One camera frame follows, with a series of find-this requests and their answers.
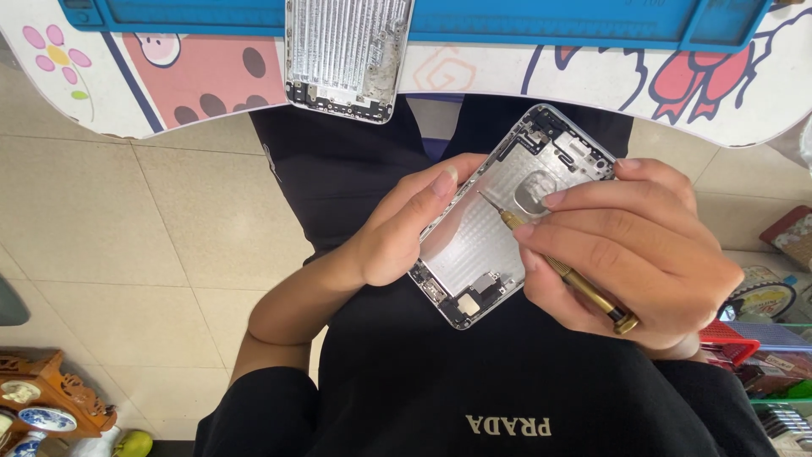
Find person's left hand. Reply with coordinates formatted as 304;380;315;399
354;152;489;290

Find person's right hand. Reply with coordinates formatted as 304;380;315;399
513;157;747;354

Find brass precision screwdriver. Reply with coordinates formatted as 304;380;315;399
477;190;640;336

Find grey phone housing with parts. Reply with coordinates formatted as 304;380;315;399
408;103;617;331

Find person's black trousers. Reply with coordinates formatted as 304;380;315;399
249;94;635;267

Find red plastic basket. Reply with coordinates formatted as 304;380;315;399
699;319;761;368

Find round printed tin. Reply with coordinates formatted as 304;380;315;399
719;265;798;322

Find red patterned box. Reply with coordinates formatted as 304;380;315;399
759;204;812;273

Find blue plastic basket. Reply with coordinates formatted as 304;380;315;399
723;320;812;354

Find person's black shirt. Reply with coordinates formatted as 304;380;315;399
193;279;781;457

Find green rack with goods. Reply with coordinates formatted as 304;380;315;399
730;350;812;457

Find bare silver phone housing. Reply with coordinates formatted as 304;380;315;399
284;0;415;124

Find blue silicone repair mat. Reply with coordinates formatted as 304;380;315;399
58;0;776;53

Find yellow-green fruit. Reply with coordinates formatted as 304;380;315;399
113;429;154;457

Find carved wooden shelf with porcelain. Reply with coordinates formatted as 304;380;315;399
0;348;119;457

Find dark grey object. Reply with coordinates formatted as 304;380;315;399
0;274;31;327

